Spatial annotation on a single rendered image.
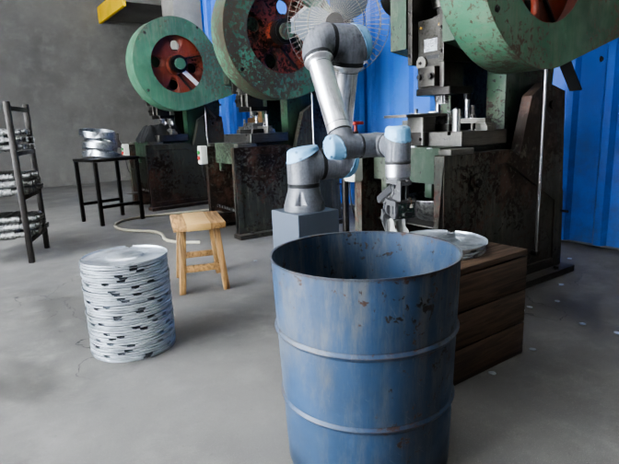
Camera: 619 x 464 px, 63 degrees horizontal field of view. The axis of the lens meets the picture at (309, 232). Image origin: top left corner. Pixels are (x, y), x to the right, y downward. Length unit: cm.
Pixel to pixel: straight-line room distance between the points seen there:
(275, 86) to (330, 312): 253
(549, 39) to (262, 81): 179
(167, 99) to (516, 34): 351
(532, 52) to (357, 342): 137
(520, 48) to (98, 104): 708
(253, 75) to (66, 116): 528
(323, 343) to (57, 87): 753
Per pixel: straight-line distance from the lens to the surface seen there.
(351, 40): 176
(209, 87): 508
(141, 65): 484
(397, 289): 95
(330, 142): 152
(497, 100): 242
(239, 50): 327
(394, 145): 150
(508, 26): 194
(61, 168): 826
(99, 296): 180
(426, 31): 236
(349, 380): 102
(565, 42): 223
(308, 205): 179
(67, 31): 842
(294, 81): 344
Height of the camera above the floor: 76
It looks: 12 degrees down
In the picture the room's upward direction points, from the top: 2 degrees counter-clockwise
